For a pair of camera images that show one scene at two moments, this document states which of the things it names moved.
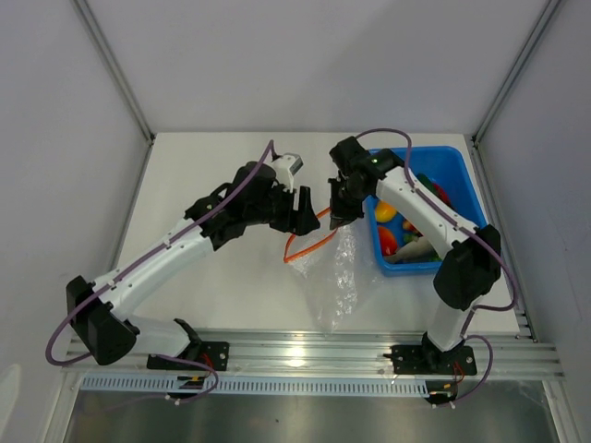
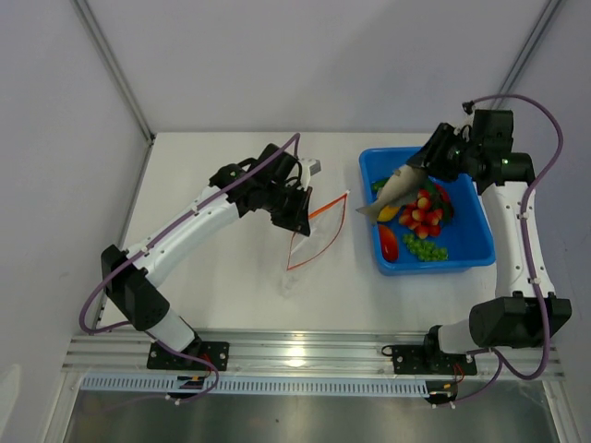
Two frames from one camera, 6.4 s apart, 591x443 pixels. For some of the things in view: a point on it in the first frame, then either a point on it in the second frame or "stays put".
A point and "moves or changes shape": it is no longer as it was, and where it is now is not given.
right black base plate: (420, 360) stays put
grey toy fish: (419, 250) moves or changes shape
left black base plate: (215, 354) stays put
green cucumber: (427, 182) stays put
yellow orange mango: (384, 211) stays put
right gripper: (339, 214) -> (429, 157)
